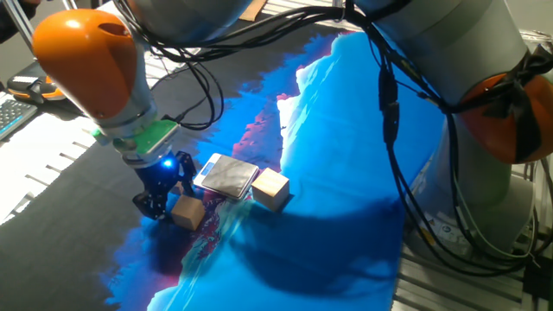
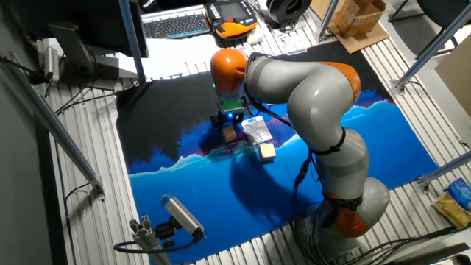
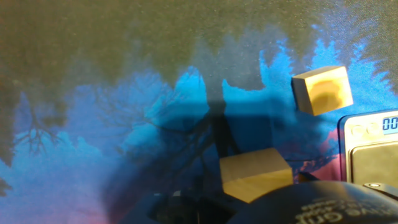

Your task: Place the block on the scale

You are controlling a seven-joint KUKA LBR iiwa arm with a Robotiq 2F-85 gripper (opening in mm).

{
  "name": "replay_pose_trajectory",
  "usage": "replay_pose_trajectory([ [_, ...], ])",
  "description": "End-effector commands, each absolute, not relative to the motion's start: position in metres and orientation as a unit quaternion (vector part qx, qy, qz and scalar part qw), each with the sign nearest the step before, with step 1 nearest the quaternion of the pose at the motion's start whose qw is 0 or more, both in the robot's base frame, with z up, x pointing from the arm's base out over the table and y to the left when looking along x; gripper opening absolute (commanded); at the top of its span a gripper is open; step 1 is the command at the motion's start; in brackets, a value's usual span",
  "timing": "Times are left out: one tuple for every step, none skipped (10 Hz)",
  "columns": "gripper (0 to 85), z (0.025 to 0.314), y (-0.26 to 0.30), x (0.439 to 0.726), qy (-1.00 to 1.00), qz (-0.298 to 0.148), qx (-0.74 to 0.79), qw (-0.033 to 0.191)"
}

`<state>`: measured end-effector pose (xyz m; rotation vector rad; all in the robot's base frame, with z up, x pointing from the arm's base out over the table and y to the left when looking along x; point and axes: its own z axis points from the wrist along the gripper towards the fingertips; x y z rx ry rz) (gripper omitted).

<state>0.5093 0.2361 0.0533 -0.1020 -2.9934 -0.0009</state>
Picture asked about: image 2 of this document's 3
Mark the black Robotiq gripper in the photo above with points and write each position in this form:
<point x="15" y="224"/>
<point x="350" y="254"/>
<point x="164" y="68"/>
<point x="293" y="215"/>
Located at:
<point x="230" y="118"/>

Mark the medium wooden block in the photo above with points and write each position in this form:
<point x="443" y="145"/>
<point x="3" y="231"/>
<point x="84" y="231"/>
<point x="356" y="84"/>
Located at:
<point x="229" y="134"/>

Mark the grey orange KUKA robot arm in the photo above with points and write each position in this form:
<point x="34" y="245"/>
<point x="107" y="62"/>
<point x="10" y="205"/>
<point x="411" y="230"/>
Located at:
<point x="316" y="95"/>

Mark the silver digital scale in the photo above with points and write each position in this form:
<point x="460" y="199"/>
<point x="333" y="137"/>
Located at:
<point x="257" y="131"/>

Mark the large wooden block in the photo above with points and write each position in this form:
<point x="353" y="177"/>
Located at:
<point x="267" y="151"/>

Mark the blue black printed cloth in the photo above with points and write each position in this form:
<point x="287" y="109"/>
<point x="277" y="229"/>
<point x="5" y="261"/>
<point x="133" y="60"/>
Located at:
<point x="221" y="191"/>

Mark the white crumpled lump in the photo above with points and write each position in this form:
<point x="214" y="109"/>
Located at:
<point x="255" y="37"/>

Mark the orange black teach pendant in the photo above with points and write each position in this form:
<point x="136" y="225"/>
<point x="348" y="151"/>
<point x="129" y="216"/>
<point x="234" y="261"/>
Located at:
<point x="231" y="18"/>

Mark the black computer keyboard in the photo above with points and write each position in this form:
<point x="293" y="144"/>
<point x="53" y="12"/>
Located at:
<point x="176" y="25"/>

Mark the black filament spool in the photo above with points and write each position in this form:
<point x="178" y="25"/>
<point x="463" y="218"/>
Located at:
<point x="289" y="10"/>

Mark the aluminium profile stub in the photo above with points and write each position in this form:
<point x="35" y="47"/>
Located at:
<point x="147" y="239"/>

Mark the flat cardboard sheet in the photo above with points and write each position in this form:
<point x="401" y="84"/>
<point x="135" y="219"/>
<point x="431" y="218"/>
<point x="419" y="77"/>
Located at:
<point x="358" y="42"/>

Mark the grey monitor stand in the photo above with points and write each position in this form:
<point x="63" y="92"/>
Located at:
<point x="79" y="59"/>

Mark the open cardboard box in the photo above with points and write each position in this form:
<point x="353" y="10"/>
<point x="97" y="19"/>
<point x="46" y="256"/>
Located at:
<point x="358" y="16"/>

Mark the long diagonal aluminium bar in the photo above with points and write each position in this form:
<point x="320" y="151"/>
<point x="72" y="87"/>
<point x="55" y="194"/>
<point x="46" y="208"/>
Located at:
<point x="430" y="48"/>
<point x="51" y="121"/>

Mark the black computer monitor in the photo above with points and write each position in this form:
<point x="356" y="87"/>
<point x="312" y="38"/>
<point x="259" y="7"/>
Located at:
<point x="81" y="18"/>

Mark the silver cylinder device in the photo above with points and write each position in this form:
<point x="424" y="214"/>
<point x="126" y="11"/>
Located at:
<point x="51" y="64"/>

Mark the short aluminium bar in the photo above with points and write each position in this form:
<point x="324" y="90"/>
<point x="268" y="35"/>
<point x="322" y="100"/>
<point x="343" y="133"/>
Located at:
<point x="445" y="169"/>

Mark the brown cardboard panel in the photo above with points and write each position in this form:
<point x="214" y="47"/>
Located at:
<point x="456" y="81"/>

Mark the yellow snack bag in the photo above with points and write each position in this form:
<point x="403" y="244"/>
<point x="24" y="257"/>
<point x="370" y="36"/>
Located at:
<point x="450" y="211"/>

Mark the blue snack bag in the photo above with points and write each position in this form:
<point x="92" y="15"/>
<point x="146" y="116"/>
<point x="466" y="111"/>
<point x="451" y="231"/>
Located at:
<point x="460" y="191"/>

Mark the black chair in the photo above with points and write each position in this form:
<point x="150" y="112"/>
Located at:
<point x="441" y="11"/>

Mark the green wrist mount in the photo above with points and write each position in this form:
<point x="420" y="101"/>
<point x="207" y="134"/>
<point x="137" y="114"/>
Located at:
<point x="232" y="105"/>

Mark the silver camera with blue end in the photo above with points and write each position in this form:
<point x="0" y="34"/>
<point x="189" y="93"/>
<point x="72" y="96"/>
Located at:
<point x="182" y="214"/>

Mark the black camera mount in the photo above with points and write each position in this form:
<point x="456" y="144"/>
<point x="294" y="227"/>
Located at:
<point x="166" y="231"/>

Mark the aluminium post with foot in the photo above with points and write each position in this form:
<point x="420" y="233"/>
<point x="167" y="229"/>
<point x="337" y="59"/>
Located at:
<point x="326" y="20"/>

